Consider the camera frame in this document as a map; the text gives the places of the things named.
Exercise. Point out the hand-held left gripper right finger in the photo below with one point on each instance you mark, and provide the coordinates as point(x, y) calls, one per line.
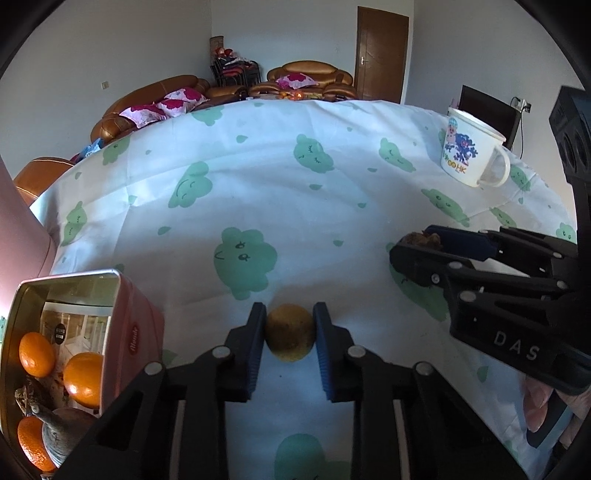
point(323, 350)

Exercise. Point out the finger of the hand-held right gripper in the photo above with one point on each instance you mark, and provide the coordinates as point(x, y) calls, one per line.
point(461, 240)
point(425, 267)

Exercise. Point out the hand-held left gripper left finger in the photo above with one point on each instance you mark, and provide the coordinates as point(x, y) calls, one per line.
point(254, 350)

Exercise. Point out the wrinkled dark passion fruit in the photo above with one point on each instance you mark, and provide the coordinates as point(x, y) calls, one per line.
point(420, 240)

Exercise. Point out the small brown longan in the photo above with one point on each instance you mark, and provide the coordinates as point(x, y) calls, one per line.
point(290, 334)

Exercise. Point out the pink tin box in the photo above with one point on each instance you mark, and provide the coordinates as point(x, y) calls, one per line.
point(138, 337)

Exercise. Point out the orange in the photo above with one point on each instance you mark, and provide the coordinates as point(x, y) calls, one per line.
point(30, 443)
point(83, 378)
point(37, 353)

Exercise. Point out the white printed mug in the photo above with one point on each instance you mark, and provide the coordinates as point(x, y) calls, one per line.
point(461, 147)

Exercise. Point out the black television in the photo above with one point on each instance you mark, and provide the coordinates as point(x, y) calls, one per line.
point(489, 110)

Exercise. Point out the paper leaflet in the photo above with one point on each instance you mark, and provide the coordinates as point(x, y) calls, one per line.
point(87, 327)

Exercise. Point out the brown wooden door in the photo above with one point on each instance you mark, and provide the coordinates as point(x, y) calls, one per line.
point(383, 55)

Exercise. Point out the brown leather armchair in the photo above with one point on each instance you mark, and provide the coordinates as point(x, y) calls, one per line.
point(41, 173)
point(332, 76)

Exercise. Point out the pile of small oranges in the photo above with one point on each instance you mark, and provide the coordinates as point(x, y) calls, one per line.
point(293, 96)

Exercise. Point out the pink floral pillow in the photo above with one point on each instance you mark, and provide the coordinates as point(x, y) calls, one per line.
point(143, 113)
point(182, 99)
point(295, 81)

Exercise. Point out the blue plaid cloth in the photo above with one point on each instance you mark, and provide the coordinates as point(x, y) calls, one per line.
point(90, 148)

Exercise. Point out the pink electric kettle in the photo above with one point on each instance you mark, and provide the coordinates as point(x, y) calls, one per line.
point(18, 230)

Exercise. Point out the stacked dark chairs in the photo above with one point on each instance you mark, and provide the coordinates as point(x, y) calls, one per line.
point(231, 71)

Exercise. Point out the long brown leather sofa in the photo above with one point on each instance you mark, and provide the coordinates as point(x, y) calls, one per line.
point(152, 90)

